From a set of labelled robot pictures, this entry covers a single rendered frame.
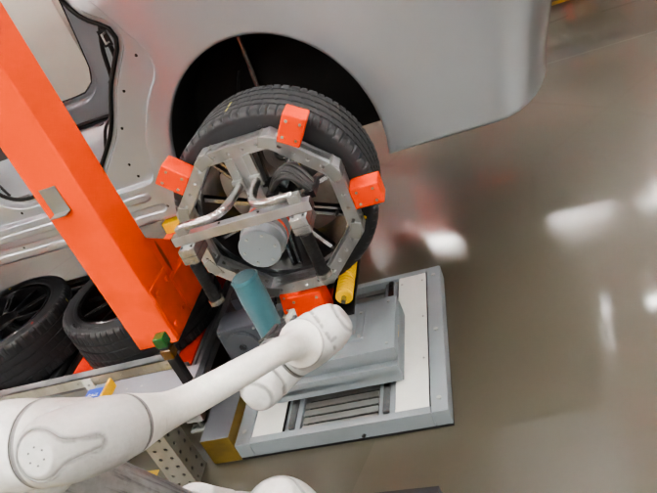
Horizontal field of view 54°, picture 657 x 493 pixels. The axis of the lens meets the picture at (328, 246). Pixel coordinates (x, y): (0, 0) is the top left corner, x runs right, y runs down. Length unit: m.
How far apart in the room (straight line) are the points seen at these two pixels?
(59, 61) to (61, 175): 5.05
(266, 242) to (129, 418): 0.91
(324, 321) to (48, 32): 5.93
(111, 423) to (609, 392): 1.66
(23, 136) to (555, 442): 1.82
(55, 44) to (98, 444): 6.21
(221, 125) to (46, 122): 0.50
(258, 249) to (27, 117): 0.74
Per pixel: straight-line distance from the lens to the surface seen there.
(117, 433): 1.01
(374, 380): 2.36
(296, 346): 1.30
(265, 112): 1.90
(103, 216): 2.11
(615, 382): 2.30
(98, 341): 2.72
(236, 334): 2.43
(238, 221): 1.76
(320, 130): 1.89
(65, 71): 7.08
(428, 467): 2.20
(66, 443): 0.97
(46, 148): 2.04
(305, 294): 2.09
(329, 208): 2.03
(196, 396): 1.19
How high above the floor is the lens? 1.68
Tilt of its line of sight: 29 degrees down
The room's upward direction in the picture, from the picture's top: 24 degrees counter-clockwise
